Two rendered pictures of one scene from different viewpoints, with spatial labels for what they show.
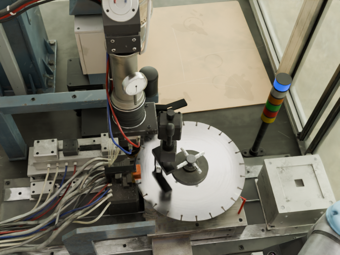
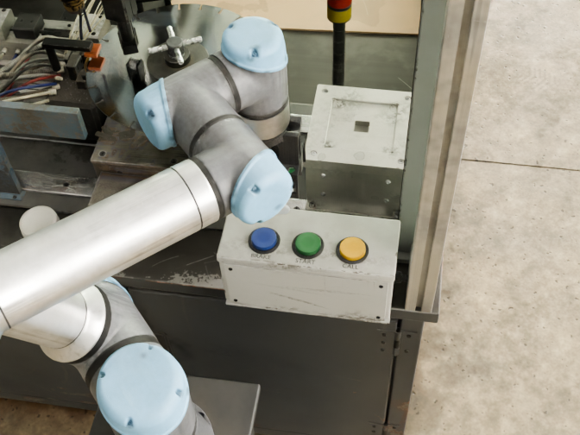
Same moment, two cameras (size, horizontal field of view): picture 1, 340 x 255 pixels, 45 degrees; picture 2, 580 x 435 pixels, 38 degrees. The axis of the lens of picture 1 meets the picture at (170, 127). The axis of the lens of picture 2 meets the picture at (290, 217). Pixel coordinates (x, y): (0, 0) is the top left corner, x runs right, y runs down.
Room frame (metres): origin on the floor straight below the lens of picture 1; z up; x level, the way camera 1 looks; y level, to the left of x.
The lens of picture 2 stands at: (-0.40, -0.66, 2.00)
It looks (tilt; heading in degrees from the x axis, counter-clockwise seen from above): 53 degrees down; 22
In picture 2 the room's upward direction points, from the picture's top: 3 degrees counter-clockwise
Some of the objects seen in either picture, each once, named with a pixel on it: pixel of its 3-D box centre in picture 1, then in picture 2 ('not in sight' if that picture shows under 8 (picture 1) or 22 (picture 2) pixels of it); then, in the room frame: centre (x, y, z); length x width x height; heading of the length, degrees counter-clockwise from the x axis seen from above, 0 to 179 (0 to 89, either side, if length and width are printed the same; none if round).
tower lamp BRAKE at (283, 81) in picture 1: (282, 82); not in sight; (0.76, -0.31, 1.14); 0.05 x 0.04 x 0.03; 10
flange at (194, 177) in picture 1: (189, 165); (177, 59); (0.57, -0.07, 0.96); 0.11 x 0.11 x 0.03
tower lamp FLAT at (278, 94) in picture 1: (279, 89); not in sight; (0.76, -0.31, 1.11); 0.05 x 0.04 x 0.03; 10
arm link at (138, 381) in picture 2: not in sight; (144, 397); (-0.01, -0.27, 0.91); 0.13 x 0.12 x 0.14; 54
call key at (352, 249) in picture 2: not in sight; (352, 250); (0.32, -0.47, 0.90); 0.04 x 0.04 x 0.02
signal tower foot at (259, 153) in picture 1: (254, 151); not in sight; (0.76, -0.31, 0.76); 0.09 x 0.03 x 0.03; 100
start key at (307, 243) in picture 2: not in sight; (307, 245); (0.31, -0.40, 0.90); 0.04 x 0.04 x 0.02
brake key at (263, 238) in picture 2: not in sight; (264, 241); (0.30, -0.33, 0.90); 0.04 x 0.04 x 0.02
